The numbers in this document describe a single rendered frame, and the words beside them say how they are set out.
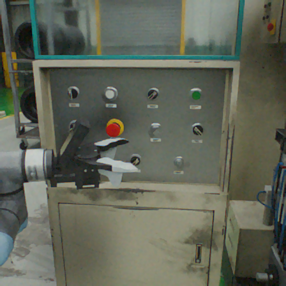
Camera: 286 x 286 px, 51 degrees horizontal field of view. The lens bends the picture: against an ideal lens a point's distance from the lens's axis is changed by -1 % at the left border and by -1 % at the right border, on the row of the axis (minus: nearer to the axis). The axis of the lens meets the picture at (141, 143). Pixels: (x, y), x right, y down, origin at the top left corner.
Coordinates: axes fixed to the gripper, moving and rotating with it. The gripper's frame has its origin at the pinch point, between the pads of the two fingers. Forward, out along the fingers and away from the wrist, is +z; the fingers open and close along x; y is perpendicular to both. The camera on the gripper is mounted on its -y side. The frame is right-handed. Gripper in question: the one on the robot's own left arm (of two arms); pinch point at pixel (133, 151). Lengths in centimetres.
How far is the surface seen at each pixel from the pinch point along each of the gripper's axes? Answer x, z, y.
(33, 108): -358, -84, 105
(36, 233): -119, -52, 124
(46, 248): -100, -43, 121
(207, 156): -10.5, 23.8, 8.5
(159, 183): -13.4, 10.3, 18.4
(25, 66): -1071, -215, 181
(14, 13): -1114, -238, 11
